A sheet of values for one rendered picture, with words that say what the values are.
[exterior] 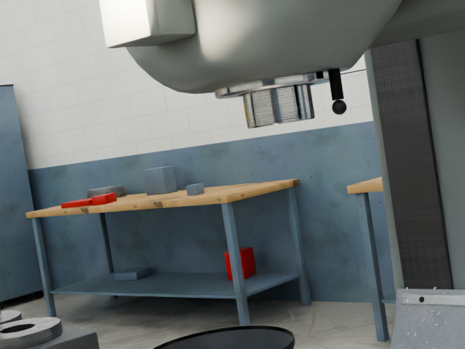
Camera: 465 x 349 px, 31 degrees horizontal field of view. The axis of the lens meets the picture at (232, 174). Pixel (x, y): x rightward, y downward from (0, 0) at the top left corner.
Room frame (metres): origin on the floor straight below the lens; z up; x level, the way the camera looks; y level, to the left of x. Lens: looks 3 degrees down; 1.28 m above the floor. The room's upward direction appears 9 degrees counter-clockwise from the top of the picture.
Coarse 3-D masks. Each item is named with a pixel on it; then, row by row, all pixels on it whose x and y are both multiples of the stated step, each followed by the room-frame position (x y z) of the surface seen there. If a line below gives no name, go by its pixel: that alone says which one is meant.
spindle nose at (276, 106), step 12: (300, 84) 0.57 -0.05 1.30; (252, 96) 0.57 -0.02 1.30; (264, 96) 0.57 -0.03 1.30; (276, 96) 0.56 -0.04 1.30; (288, 96) 0.57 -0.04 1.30; (300, 96) 0.57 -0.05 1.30; (252, 108) 0.57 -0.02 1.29; (264, 108) 0.57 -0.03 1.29; (276, 108) 0.56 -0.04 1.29; (288, 108) 0.56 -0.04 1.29; (300, 108) 0.57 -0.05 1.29; (312, 108) 0.58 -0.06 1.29; (252, 120) 0.58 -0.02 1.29; (264, 120) 0.57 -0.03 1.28; (276, 120) 0.56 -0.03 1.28; (288, 120) 0.56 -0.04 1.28; (300, 120) 0.57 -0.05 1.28
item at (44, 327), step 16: (0, 320) 0.93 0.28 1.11; (16, 320) 0.94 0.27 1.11; (32, 320) 0.91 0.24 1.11; (48, 320) 0.89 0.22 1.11; (0, 336) 0.85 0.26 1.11; (16, 336) 0.83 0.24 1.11; (32, 336) 0.84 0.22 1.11; (48, 336) 0.85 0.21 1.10; (64, 336) 0.86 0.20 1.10; (80, 336) 0.85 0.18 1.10; (96, 336) 0.86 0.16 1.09
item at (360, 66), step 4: (360, 60) 5.46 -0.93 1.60; (364, 60) 5.44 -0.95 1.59; (356, 64) 5.48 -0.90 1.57; (360, 64) 5.46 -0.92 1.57; (364, 64) 5.44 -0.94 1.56; (352, 68) 5.50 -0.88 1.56; (356, 68) 5.48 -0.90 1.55; (360, 68) 5.47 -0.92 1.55; (364, 68) 5.44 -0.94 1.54; (340, 72) 5.57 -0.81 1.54; (344, 72) 5.55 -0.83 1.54; (348, 72) 5.53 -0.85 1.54; (352, 72) 5.51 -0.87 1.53
